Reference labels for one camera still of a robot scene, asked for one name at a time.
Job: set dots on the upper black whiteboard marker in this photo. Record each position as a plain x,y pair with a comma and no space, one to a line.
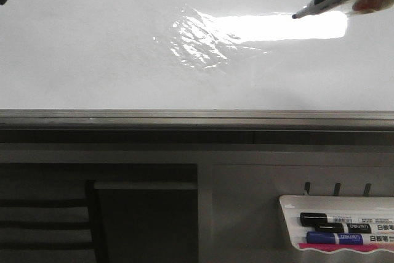
317,218

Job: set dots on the grey aluminium whiteboard frame rail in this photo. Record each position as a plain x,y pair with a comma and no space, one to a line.
198,127

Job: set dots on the white whiteboard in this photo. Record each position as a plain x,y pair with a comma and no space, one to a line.
193,54

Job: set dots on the right black wall hook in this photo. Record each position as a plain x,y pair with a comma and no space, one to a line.
367,189

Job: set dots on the black whiteboard marker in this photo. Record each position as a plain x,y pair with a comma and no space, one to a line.
317,218
359,228

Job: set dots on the lower black whiteboard marker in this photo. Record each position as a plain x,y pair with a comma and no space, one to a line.
359,228

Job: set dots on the left black wall hook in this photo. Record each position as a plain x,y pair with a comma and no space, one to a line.
307,187

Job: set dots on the black wall hook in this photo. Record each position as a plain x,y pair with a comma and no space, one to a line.
336,190
307,187
367,189

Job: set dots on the white plastic marker tray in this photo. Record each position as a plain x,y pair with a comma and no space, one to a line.
291,206

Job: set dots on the blue whiteboard marker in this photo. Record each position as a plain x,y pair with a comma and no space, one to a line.
349,238

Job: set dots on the middle black wall hook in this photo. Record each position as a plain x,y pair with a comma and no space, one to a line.
336,190

